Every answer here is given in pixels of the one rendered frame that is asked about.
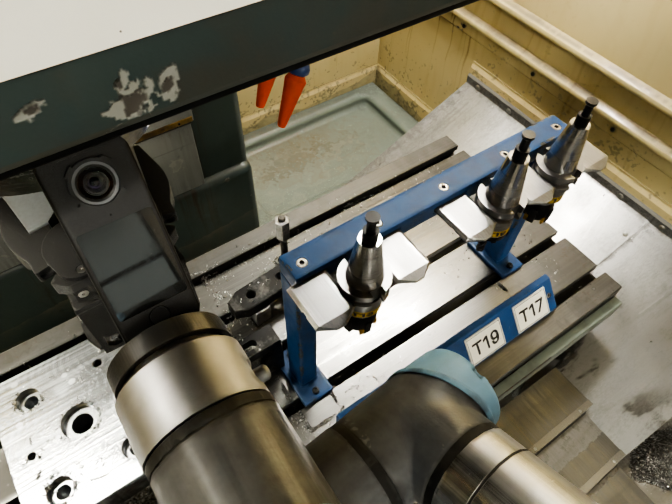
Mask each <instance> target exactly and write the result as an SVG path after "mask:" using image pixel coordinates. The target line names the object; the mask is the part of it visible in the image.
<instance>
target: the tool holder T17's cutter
mask: <svg viewBox="0 0 672 504"><path fill-rule="evenodd" d="M554 206H555V204H550V205H546V206H544V205H526V207H525V209H524V211H523V213H524V216H523V219H525V220H526V221H528V222H530V223H532V222H533V221H534V220H540V222H539V223H540V224H542V223H544V222H546V221H547V220H548V219H549V217H550V216H551V214H552V212H553V210H554Z"/></svg>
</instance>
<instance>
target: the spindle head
mask: <svg viewBox="0 0 672 504"><path fill-rule="evenodd" d="M477 1H479V0H262V1H259V2H256V3H252V4H249V5H246V6H243V7H240V8H236V9H233V10H230V11H227V12H224V13H220V14H217V15H214V16H211V17H208V18H204V19H201V20H198V21H195V22H192V23H189V24H185V25H182V26H179V27H176V28H173V29H169V30H166V31H163V32H160V33H157V34H153V35H150V36H147V37H144V38H141V39H137V40H134V41H131V42H128V43H125V44H122V45H118V46H115V47H112V48H109V49H106V50H102V51H99V52H96V53H93V54H90V55H86V56H83V57H80V58H77V59H74V60H70V61H67V62H64V63H61V64H58V65H55V66H51V67H48V68H45V69H42V70H39V71H35V72H32V73H29V74H26V75H23V76H19V77H16V78H13V79H10V80H7V81H3V82H0V181H2V180H5V179H7V178H10V177H13V176H15V175H18V174H21V173H23V172H26V171H29V170H31V169H34V168H37V167H39V166H42V165H44V164H47V163H50V162H52V161H55V160H58V159H60V158H63V157H66V156H68V155H71V154H74V153H76V152H79V151H82V150H84V149H87V148H90V147H92V146H95V145H97V144H100V143H103V142H105V141H108V140H111V139H113V138H116V137H119V136H121V135H124V134H127V133H129V132H132V131H135V130H137V129H140V128H143V127H145V126H148V125H150V124H153V123H156V122H158V121H161V120H164V119H166V118H169V117H172V116H174V115H177V114H180V113H182V112H185V111H188V110H190V109H193V108H196V107H198V106H201V105H203V104H206V103H209V102H211V101H214V100H217V99H219V98H222V97H225V96H227V95H230V94H233V93H235V92H238V91H241V90H243V89H246V88H249V87H251V86H254V85H257V84H259V83H262V82H264V81H267V80H270V79H272V78H275V77H278V76H280V75H283V74H286V73H288V72H291V71H294V70H296V69H299V68H302V67H304V66H307V65H310V64H312V63H315V62H317V61H320V60H323V59H325V58H328V57H331V56H333V55H336V54H339V53H341V52H344V51H347V50H349V49H352V48H355V47H357V46H360V45H363V44H365V43H368V42H370V41H373V40H376V39H378V38H381V37H384V36H386V35H389V34H392V33H394V32H397V31H400V30H402V29H405V28H408V27H410V26H413V25H416V24H418V23H421V22H423V21H426V20H429V19H431V18H434V17H437V16H439V15H442V14H445V13H447V12H450V11H453V10H455V9H458V8H461V7H463V6H466V5H469V4H471V3H474V2H477Z"/></svg>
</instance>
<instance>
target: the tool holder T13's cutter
mask: <svg viewBox="0 0 672 504"><path fill-rule="evenodd" d="M376 321H377V313H376V314H374V315H373V316H371V317H368V318H356V317H353V316H351V318H350V320H349V322H348V324H347V325H346V326H344V328H345V329H346V330H347V331H348V332H351V331H352V330H355V331H359V335H362V334H366V333H368V332H370V331H371V328H372V324H375V323H376Z"/></svg>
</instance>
